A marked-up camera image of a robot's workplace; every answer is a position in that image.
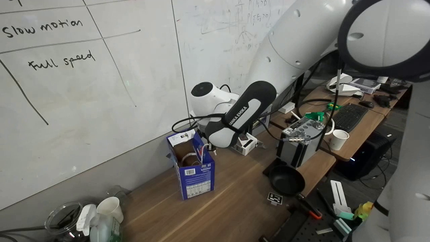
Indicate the blue cardboard snack box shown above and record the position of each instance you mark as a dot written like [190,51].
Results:
[195,177]

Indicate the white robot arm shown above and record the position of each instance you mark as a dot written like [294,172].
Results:
[313,36]

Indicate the white phone box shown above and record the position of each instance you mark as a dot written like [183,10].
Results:
[246,143]

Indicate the white power adapter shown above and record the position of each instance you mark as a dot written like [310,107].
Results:
[288,108]

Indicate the grey silver battery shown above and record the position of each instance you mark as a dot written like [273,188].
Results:
[300,142]

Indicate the black monitor pole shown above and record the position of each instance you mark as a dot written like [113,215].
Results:
[298,92]

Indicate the black bowl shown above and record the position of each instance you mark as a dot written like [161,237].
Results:
[286,180]

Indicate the black white fiducial tag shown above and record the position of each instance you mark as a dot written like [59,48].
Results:
[274,198]

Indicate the green plastic clip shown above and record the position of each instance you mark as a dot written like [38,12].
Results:
[314,116]
[333,107]

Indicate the white paper cup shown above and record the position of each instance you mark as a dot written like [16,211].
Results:
[339,141]

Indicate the black orange clamp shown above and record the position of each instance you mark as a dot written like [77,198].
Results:
[309,209]

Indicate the white crumpled papers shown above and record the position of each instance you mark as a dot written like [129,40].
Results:
[344,86]

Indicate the black keyboard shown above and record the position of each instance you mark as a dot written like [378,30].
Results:
[349,118]

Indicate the black perforated board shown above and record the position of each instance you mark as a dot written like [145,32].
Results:
[304,229]

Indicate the white tube lamp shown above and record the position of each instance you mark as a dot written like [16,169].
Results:
[340,197]

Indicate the black computer case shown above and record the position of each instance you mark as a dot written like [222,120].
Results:
[364,157]

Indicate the yellow green bottle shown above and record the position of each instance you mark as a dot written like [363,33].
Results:
[363,211]

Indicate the clear glass jar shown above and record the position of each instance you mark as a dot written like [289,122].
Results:
[62,223]

